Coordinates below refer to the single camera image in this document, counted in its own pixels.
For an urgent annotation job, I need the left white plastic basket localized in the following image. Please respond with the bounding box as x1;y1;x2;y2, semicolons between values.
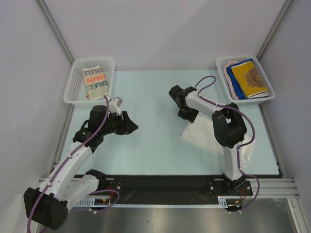
63;57;115;107

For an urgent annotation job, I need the white slotted cable duct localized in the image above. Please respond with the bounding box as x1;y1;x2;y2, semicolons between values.
74;196;253;210

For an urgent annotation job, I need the printed letters towel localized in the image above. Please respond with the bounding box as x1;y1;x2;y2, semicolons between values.
82;66;109;100

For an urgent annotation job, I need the left aluminium corner post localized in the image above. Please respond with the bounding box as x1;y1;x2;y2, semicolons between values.
35;0;74;65

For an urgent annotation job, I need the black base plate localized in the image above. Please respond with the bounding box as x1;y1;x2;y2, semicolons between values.
97;175;254;205

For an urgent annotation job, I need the aluminium corner post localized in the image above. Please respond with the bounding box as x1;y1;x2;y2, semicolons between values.
256;0;294;60
35;0;74;65

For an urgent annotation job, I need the pink towel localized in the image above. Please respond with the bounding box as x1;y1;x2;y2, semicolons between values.
224;61;239;100

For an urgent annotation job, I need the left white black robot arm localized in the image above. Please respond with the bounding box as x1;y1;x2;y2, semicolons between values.
23;105;138;232

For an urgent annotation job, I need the white towel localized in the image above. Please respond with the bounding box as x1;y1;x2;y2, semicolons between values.
181;116;256;165

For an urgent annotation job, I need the yellow brown bear towel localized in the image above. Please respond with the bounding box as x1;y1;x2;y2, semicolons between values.
230;59;269;99

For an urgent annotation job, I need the white plastic basket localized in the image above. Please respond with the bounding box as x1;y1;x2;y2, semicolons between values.
63;57;115;107
215;55;276;107

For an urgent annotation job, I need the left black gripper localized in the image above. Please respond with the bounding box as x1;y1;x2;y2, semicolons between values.
101;111;138;135

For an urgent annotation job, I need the right aluminium corner post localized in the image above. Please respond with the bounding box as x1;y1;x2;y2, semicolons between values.
256;0;294;60

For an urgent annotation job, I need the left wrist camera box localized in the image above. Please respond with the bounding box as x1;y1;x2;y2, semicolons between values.
108;97;122;116

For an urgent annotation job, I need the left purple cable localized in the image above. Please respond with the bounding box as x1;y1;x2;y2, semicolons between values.
26;95;120;233

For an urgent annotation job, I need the right white plastic basket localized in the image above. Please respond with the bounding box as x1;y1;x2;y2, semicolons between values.
215;55;276;107

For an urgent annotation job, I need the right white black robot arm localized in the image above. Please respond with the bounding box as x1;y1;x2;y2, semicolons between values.
169;85;255;195

